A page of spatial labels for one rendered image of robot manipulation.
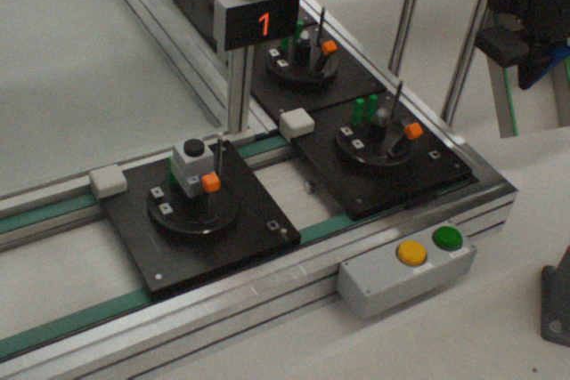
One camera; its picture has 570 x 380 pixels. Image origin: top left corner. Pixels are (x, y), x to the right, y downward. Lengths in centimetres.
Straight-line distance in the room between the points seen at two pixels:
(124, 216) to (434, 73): 83
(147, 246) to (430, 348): 45
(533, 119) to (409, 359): 50
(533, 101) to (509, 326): 40
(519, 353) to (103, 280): 63
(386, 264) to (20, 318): 52
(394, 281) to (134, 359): 38
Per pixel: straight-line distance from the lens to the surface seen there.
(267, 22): 113
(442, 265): 116
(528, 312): 128
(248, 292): 107
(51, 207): 120
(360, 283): 110
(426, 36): 183
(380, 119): 125
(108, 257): 116
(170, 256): 109
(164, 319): 104
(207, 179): 105
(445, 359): 118
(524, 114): 139
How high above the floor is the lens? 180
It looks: 42 degrees down
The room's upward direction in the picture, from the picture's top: 8 degrees clockwise
